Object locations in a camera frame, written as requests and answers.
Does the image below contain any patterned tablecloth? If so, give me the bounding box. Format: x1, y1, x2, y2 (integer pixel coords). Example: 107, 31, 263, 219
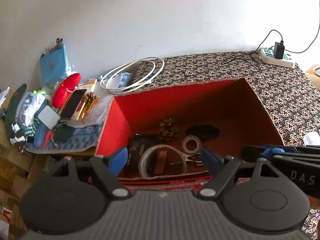
132, 51, 320, 240

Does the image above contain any blue pouch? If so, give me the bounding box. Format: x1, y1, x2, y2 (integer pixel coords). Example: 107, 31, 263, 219
40, 38, 71, 87

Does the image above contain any black charger plug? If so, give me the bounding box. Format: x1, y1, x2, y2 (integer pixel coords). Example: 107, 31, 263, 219
273, 41, 285, 60

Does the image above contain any black charger cable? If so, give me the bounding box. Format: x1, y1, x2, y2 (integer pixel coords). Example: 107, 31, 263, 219
221, 29, 320, 71

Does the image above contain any red cardboard box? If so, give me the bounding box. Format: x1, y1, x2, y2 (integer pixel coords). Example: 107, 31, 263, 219
94, 77, 286, 188

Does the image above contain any small tape roll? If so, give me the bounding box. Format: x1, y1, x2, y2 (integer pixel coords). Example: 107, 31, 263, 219
182, 135, 202, 155

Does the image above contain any pine cone on table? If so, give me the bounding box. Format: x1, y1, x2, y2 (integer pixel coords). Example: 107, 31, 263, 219
80, 92, 101, 124

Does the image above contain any large tape roll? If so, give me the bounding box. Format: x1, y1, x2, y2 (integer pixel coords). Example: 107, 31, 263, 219
138, 145, 187, 179

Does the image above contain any black cloth item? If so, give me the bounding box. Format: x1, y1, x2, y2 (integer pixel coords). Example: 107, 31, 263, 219
185, 124, 221, 141

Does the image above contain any red oval case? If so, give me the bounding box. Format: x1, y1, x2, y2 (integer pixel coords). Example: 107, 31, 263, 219
52, 73, 81, 108

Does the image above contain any white card box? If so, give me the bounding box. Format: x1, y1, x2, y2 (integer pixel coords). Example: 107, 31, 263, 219
38, 106, 60, 129

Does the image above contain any white power strip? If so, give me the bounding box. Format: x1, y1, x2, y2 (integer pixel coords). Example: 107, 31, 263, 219
259, 48, 296, 68

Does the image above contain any pile of folded clothes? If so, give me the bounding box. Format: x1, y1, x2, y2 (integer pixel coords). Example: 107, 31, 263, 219
5, 83, 49, 148

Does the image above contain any black box in carton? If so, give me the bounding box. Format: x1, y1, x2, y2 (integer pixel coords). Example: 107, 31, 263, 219
127, 134, 158, 172

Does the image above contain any black smartphone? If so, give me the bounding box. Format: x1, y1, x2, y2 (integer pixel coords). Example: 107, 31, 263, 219
60, 89, 87, 120

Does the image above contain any pine cone in box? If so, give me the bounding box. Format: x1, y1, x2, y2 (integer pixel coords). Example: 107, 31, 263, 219
158, 118, 180, 141

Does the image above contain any blue checkered cloth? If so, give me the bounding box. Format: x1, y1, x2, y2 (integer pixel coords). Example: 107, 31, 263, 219
24, 125, 102, 154

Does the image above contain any white coiled cable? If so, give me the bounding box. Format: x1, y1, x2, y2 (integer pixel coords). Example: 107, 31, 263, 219
100, 56, 165, 95

